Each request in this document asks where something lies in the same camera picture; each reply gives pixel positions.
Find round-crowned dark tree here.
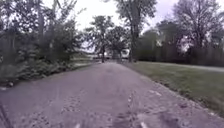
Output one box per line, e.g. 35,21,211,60
105,25,132,62

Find grey gravel path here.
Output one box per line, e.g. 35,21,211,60
0,60,224,128

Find slender dark tree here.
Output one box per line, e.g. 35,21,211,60
83,14,115,64

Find tall thick-trunked tree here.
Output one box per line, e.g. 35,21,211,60
113,0,158,63

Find green grass strip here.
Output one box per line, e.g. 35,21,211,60
121,60,224,118

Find thicket of bushes and trees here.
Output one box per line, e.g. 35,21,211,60
0,0,96,88

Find row of trees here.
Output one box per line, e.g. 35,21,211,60
135,0,224,67

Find pale grey road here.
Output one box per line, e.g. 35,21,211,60
141,60,224,74

